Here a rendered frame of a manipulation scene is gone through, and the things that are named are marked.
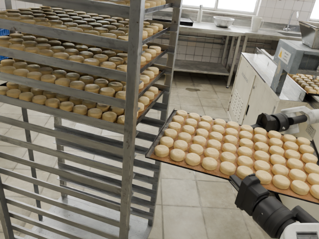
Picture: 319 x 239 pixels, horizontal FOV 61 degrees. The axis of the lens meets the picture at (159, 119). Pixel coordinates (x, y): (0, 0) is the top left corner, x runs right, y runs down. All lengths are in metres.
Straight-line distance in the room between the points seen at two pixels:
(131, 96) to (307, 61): 1.51
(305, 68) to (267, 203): 1.42
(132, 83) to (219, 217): 1.54
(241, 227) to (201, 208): 0.30
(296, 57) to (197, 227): 1.30
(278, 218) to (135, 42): 0.58
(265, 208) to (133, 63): 0.53
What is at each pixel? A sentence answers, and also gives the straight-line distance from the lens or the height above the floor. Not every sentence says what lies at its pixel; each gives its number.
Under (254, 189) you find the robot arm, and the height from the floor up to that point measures 1.00.
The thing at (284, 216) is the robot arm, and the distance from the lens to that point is 0.80.
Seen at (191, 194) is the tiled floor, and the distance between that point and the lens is 2.24.
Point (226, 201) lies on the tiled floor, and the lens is 2.27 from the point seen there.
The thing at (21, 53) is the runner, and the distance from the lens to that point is 1.00.
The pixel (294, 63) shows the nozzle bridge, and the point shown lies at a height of 1.09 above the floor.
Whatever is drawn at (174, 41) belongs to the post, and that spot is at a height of 1.27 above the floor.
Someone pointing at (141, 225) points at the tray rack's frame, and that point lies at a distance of 1.78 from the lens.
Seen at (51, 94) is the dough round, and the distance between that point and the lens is 1.12.
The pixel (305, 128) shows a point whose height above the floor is 0.69.
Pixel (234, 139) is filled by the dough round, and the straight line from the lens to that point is 1.08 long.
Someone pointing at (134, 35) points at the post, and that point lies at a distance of 0.74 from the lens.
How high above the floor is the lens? 1.51
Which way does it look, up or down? 28 degrees down
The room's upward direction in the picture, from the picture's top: 7 degrees clockwise
